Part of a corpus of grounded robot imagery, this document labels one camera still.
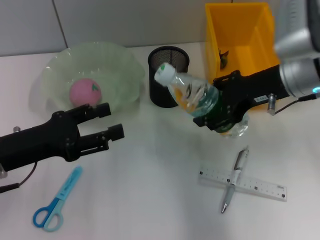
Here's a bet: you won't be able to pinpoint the pale green glass fruit plate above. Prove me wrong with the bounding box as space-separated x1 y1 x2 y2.
31 41 146 116

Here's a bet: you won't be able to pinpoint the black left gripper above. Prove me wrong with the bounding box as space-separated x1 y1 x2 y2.
0 102 125 173

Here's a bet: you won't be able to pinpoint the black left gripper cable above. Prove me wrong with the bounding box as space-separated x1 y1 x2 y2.
0 162 38 193

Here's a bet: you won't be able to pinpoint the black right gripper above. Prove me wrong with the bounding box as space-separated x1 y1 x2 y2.
193 64 292 131

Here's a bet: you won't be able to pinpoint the black mesh pen cup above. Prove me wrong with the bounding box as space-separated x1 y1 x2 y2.
147 45 191 109

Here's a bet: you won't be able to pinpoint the silver ballpoint pen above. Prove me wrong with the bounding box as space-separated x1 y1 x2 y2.
220 147 250 214

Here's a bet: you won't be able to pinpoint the blue scissors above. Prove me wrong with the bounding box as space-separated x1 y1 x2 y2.
33 164 83 233

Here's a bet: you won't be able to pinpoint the clear green-label water bottle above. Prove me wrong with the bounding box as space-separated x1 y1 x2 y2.
154 63 251 138

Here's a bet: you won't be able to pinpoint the clear plastic ruler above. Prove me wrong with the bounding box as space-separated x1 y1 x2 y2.
198 168 288 203

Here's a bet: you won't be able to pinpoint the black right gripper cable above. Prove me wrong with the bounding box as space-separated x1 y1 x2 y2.
273 93 320 116

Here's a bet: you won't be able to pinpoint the yellow plastic bin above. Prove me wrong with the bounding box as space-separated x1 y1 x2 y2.
204 2 281 111

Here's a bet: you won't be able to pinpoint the silver right wrist connector plug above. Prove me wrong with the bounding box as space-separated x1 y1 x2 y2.
267 93 276 115

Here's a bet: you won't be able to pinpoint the green plastic wrapper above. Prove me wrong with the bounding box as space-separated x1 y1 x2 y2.
218 49 230 69

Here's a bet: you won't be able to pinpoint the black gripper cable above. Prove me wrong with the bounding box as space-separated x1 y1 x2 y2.
273 93 320 116
0 162 38 193

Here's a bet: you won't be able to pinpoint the pink peach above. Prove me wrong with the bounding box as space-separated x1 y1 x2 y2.
69 77 103 106

